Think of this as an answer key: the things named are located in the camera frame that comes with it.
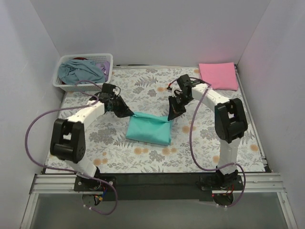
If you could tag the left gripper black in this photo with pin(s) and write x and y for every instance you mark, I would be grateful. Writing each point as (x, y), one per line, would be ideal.
(116, 106)

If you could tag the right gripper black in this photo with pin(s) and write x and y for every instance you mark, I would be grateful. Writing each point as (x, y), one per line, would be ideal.
(176, 102)

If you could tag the teal t-shirt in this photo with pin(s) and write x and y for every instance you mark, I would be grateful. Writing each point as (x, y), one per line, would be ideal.
(150, 129)

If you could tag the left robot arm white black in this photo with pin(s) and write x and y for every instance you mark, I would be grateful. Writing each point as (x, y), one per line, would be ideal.
(68, 136)

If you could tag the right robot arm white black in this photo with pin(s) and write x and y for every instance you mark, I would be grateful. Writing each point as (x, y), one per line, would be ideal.
(229, 120)

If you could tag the lilac t-shirt in basket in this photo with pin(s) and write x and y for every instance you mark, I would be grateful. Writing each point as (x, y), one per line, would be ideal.
(100, 72)

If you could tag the white plastic laundry basket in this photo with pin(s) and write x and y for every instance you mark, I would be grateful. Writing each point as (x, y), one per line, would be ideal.
(89, 86)

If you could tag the folded pink t-shirt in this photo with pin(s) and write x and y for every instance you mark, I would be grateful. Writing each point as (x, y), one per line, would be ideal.
(220, 76)

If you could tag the grey-blue t-shirt in basket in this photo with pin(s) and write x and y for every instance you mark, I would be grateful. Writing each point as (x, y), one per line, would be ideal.
(72, 71)

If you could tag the dark red garment in basket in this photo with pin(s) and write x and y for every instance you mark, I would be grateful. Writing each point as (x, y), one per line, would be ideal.
(79, 58)

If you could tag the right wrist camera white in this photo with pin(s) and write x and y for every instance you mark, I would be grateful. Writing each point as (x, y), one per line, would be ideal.
(175, 91)

